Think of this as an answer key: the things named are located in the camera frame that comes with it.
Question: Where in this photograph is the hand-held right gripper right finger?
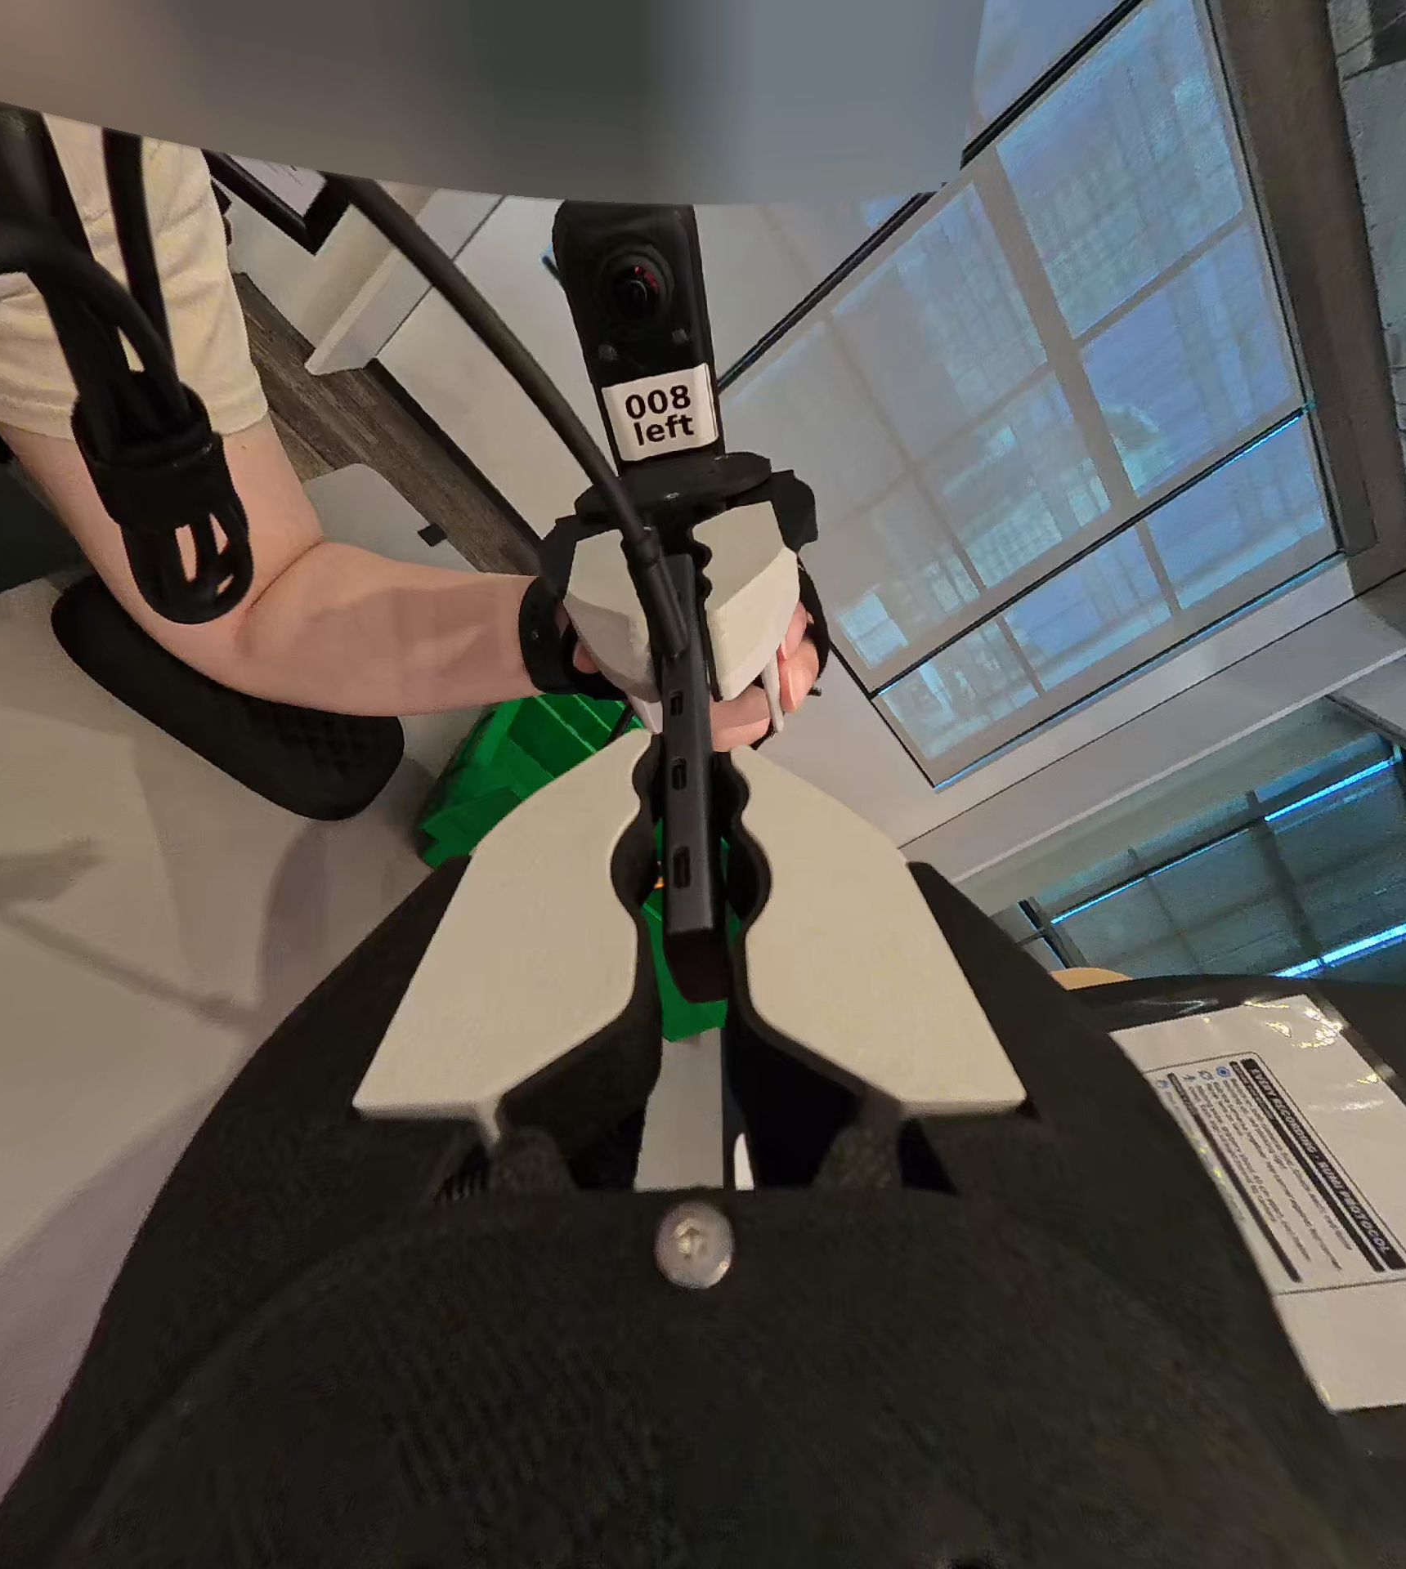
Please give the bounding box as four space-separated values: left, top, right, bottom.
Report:
718 746 1032 1120

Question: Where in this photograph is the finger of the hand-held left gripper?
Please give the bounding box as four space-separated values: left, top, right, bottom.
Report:
700 503 803 712
561 520 670 707

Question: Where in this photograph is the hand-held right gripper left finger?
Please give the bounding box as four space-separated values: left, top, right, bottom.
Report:
350 733 666 1127

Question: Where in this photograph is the green plastic bin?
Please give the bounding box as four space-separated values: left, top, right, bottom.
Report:
414 692 733 1047

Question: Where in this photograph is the dark grey usb hub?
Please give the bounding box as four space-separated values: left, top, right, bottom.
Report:
651 552 739 1006

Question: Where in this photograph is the black usb-c cable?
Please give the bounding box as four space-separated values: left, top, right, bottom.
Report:
0 92 687 633

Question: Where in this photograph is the person's left forearm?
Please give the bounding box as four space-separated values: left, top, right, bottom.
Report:
164 422 551 723

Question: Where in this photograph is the person's left hand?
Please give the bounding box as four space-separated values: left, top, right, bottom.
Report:
569 601 818 756

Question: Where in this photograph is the black wrist rest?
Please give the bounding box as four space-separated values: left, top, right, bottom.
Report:
51 574 407 824

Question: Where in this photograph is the low wide window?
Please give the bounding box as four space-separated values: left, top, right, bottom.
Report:
1022 736 1406 986

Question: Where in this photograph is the large grid window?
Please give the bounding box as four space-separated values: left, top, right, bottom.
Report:
721 0 1382 790

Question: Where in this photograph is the person's beige shirt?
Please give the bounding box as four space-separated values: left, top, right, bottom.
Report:
0 84 273 442

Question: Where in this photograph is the white instruction label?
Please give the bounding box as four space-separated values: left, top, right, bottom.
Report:
1107 993 1406 1414

